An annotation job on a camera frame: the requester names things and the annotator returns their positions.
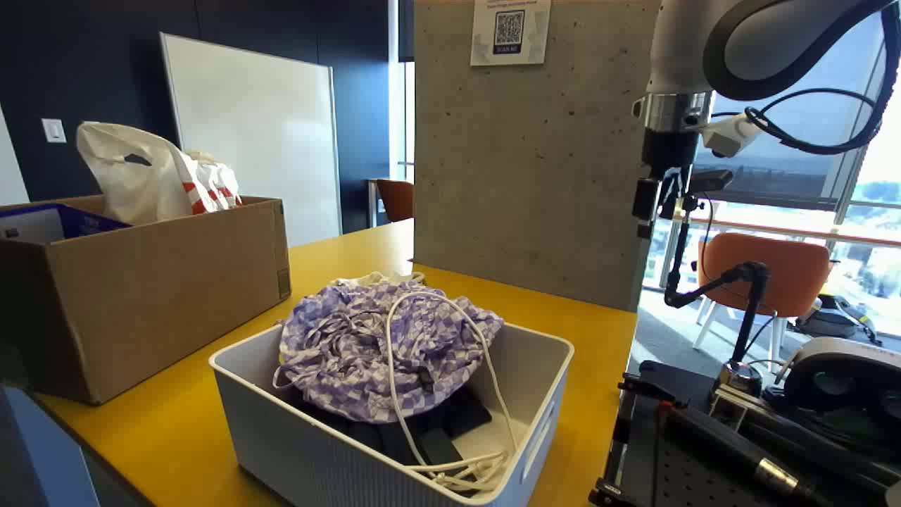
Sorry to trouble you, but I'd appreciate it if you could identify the orange chair with white legs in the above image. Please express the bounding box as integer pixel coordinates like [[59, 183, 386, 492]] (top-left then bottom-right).
[[693, 232, 832, 371]]

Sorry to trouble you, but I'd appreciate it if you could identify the brown cardboard box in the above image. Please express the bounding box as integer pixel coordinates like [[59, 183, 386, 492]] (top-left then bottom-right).
[[0, 192, 293, 409]]

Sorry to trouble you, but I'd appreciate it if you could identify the black grey handheld tool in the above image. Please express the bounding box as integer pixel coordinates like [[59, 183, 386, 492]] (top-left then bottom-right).
[[656, 401, 829, 507]]

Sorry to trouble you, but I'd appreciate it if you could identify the white plastic basket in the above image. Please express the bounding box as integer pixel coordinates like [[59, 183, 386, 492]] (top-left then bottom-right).
[[206, 319, 577, 507]]

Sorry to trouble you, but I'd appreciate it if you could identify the white QR code sign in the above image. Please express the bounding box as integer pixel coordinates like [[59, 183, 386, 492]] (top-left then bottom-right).
[[466, 0, 553, 71]]

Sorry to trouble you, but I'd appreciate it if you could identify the blue grey panel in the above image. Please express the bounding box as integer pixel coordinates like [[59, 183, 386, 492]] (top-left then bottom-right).
[[0, 380, 100, 507]]

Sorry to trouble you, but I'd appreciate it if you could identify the orange chair with dark frame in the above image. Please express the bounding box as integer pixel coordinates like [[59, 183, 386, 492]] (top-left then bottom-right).
[[365, 177, 417, 228]]

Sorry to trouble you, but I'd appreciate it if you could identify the black jointed camera stand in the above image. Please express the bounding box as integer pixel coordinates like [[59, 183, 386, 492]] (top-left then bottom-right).
[[658, 192, 772, 371]]

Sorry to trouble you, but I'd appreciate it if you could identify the grey concrete pillar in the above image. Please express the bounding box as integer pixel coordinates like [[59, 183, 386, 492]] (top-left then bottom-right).
[[411, 0, 665, 316]]

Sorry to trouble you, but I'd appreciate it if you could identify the orange window railing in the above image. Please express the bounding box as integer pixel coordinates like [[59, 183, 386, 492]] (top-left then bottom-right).
[[697, 212, 901, 250]]

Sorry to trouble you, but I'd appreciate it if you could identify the white cord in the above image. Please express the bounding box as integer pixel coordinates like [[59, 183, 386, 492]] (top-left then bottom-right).
[[320, 271, 518, 498]]

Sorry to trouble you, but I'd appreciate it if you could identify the white wall panel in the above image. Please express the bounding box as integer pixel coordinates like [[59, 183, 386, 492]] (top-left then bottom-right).
[[0, 104, 30, 209]]

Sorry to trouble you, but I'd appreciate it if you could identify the white grey headset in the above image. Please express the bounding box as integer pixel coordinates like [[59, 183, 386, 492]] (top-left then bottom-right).
[[767, 335, 901, 446]]

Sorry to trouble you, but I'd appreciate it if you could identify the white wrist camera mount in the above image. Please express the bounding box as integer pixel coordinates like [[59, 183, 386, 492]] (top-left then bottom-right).
[[700, 111, 766, 161]]

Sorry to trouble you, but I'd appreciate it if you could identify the white plastic bag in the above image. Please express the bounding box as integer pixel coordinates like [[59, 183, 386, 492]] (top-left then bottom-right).
[[72, 119, 244, 228]]

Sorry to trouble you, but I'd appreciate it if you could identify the white board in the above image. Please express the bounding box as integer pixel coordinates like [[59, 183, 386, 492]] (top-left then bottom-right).
[[158, 30, 346, 250]]

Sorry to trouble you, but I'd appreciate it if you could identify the blue item in cardboard box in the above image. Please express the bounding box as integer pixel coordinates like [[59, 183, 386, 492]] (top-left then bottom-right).
[[0, 202, 128, 247]]

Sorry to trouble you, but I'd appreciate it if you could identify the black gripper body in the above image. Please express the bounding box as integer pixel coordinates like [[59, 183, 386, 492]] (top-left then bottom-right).
[[641, 126, 704, 183]]

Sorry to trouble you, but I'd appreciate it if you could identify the purple white checkered cloth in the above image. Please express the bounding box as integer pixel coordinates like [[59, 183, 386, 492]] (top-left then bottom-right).
[[270, 277, 507, 428]]

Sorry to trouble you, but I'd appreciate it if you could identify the navy blue cloth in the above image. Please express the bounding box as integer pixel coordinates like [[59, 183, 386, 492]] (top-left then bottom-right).
[[279, 382, 496, 471]]

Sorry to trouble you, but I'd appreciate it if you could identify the white light switch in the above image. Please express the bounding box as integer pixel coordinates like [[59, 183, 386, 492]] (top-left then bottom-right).
[[38, 115, 69, 147]]

